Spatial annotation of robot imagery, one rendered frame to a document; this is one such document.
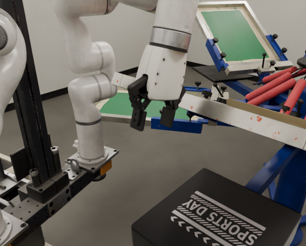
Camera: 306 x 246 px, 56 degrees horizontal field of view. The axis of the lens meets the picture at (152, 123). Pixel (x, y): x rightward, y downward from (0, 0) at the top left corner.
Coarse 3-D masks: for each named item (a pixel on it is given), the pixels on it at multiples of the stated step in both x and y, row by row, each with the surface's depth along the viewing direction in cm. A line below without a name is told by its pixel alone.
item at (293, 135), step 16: (112, 80) 85; (128, 80) 81; (192, 96) 68; (208, 112) 65; (224, 112) 63; (240, 112) 61; (256, 128) 58; (272, 128) 56; (288, 128) 55; (288, 144) 54; (304, 144) 53
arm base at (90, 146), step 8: (80, 128) 101; (88, 128) 101; (96, 128) 102; (80, 136) 103; (88, 136) 102; (96, 136) 103; (80, 144) 105; (88, 144) 104; (96, 144) 105; (80, 152) 108; (88, 152) 105; (96, 152) 106; (104, 152) 111; (80, 160) 107; (88, 160) 107; (96, 160) 107
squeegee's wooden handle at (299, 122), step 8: (232, 104) 124; (240, 104) 122; (248, 104) 120; (256, 112) 117; (264, 112) 115; (272, 112) 114; (280, 120) 111; (288, 120) 110; (296, 120) 108; (304, 120) 107; (304, 128) 106
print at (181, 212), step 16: (176, 208) 112; (192, 208) 112; (208, 208) 112; (224, 208) 112; (176, 224) 105; (192, 224) 105; (208, 224) 105; (224, 224) 105; (240, 224) 105; (256, 224) 105; (208, 240) 98; (224, 240) 98; (240, 240) 98; (256, 240) 98
